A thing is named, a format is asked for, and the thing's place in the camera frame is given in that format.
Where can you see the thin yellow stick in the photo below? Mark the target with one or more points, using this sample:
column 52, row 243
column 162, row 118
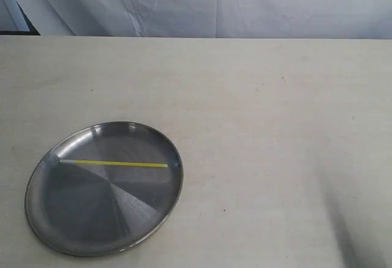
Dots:
column 96, row 162

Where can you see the round stainless steel plate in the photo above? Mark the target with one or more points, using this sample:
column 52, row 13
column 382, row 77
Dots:
column 97, row 210

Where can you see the white backdrop cloth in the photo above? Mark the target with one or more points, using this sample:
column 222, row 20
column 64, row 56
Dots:
column 345, row 19

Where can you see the dark frame behind table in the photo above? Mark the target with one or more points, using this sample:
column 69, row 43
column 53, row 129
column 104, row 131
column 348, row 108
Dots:
column 14, row 21

